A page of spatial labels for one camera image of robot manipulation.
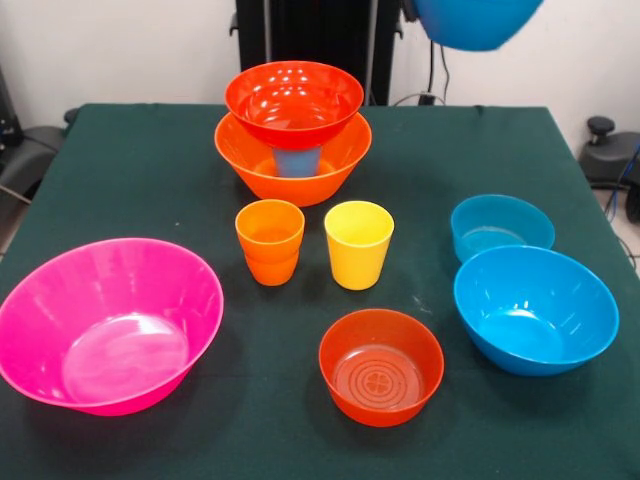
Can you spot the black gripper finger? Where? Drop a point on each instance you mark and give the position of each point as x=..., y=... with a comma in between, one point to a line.
x=410, y=9

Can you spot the large pink bowl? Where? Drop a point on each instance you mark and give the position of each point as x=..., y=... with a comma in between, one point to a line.
x=110, y=320

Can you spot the small red bowl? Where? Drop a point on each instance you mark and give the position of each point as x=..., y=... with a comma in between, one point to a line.
x=380, y=380

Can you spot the large orange bowl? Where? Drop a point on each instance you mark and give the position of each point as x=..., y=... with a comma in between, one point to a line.
x=300, y=192

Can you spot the large blue bowl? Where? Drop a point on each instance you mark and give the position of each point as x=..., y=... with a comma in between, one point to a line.
x=535, y=310
x=475, y=25

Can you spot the orange cup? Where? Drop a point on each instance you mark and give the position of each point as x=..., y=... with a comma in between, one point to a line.
x=270, y=235
x=272, y=274

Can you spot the blue cup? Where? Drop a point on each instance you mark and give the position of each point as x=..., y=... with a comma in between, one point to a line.
x=297, y=162

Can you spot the black pedestal leg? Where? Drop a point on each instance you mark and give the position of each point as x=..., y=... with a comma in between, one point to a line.
x=607, y=160
x=30, y=150

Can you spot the small teal blue bowl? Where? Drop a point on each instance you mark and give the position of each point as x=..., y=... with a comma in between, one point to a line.
x=500, y=225

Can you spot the yellow cup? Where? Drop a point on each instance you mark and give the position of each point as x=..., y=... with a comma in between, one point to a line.
x=359, y=260

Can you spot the wide red bowl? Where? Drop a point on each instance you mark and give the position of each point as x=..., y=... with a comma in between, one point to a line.
x=280, y=110

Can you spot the dark green table cloth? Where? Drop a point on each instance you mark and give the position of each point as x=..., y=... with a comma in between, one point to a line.
x=280, y=445

